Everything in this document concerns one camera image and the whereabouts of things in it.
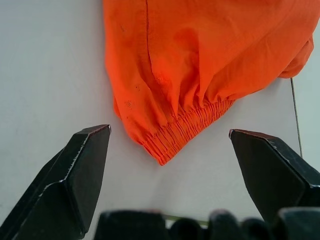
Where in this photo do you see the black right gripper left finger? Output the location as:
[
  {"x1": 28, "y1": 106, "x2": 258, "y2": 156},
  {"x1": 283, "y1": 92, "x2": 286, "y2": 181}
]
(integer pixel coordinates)
[{"x1": 0, "y1": 124, "x2": 112, "y2": 240}]

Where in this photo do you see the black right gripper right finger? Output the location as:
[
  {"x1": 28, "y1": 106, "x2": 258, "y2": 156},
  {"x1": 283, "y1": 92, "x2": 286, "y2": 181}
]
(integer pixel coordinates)
[{"x1": 228, "y1": 128, "x2": 320, "y2": 222}]

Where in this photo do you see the orange shirt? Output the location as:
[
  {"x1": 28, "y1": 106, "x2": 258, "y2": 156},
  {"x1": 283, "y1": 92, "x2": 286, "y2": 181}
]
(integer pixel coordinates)
[{"x1": 102, "y1": 0, "x2": 315, "y2": 167}]

